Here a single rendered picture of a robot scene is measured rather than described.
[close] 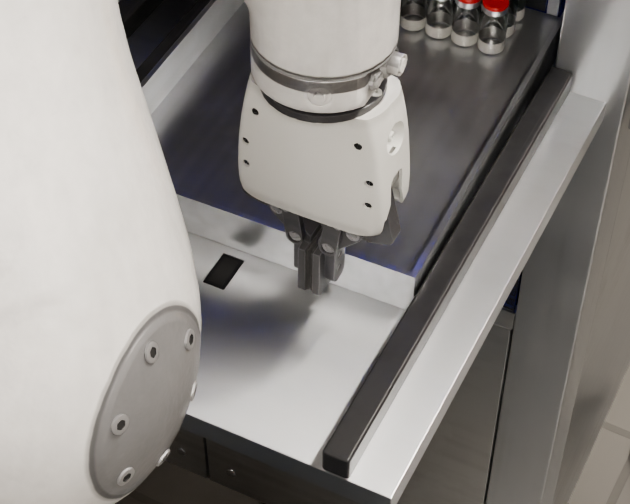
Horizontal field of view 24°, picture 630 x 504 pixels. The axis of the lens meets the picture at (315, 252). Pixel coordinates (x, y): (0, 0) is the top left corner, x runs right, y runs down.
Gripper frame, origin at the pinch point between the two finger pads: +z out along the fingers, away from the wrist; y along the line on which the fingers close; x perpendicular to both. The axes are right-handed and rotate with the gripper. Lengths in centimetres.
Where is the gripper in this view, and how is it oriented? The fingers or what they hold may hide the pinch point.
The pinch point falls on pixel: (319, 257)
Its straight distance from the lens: 95.8
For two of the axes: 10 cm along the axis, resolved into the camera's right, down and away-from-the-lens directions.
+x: -4.5, 6.4, -6.2
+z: -0.1, 6.9, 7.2
